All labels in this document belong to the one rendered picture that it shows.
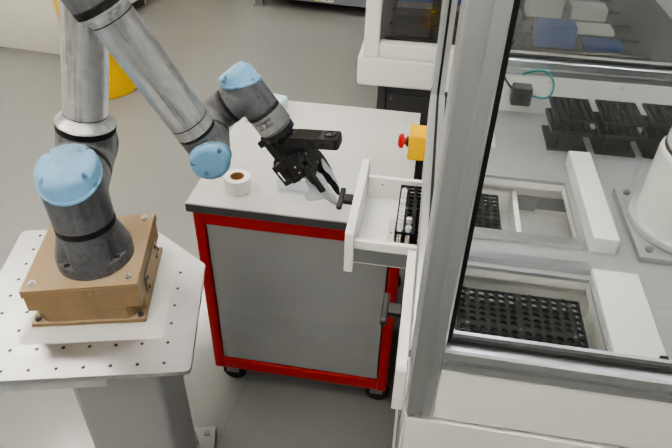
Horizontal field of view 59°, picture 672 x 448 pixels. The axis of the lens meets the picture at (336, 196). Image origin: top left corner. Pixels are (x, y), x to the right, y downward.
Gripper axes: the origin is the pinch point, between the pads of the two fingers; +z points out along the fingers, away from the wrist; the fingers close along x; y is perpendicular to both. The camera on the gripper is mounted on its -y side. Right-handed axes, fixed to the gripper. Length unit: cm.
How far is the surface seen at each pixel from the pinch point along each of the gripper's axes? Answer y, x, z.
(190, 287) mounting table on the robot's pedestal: 32.7, 19.2, -3.8
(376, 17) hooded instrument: -7, -80, -11
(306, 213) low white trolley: 16.7, -11.5, 7.4
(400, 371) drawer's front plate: -14.8, 46.0, 9.7
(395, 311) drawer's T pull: -12.6, 32.4, 9.5
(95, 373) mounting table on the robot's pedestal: 40, 44, -9
